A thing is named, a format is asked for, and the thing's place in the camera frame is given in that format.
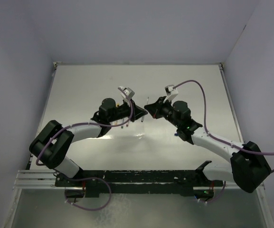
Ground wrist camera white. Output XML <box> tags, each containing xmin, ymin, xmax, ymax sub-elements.
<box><xmin>118</xmin><ymin>86</ymin><xmax>135</xmax><ymax>100</ymax></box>
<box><xmin>163</xmin><ymin>85</ymin><xmax>179</xmax><ymax>103</ymax></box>

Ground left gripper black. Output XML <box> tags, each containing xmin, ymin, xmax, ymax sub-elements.
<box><xmin>108</xmin><ymin>99</ymin><xmax>147</xmax><ymax>123</ymax></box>

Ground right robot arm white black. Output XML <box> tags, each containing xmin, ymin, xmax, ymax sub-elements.
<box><xmin>132</xmin><ymin>97</ymin><xmax>272</xmax><ymax>193</ymax></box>

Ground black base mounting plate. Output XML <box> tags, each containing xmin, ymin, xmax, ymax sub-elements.
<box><xmin>55</xmin><ymin>161</ymin><xmax>224</xmax><ymax>198</ymax></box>

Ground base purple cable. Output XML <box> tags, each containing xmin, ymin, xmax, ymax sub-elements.
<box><xmin>197</xmin><ymin>181</ymin><xmax>227</xmax><ymax>204</ymax></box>
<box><xmin>64</xmin><ymin>178</ymin><xmax>112</xmax><ymax>210</ymax></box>

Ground aluminium rail frame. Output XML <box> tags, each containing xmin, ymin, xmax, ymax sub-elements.
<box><xmin>13</xmin><ymin>170</ymin><xmax>61</xmax><ymax>190</ymax></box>

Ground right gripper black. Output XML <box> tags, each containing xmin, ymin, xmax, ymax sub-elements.
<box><xmin>144</xmin><ymin>96</ymin><xmax>180</xmax><ymax>128</ymax></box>

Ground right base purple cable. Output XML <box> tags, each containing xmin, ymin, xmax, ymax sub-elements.
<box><xmin>197</xmin><ymin>181</ymin><xmax>227</xmax><ymax>204</ymax></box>

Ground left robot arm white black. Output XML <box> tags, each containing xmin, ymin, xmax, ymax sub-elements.
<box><xmin>29</xmin><ymin>98</ymin><xmax>148</xmax><ymax>186</ymax></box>

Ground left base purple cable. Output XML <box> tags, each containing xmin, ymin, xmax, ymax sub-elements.
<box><xmin>64</xmin><ymin>178</ymin><xmax>112</xmax><ymax>210</ymax></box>

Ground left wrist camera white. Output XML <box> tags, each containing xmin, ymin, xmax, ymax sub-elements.
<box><xmin>118</xmin><ymin>86</ymin><xmax>135</xmax><ymax>100</ymax></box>

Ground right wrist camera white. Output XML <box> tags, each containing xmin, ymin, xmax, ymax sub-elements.
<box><xmin>163</xmin><ymin>85</ymin><xmax>179</xmax><ymax>103</ymax></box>

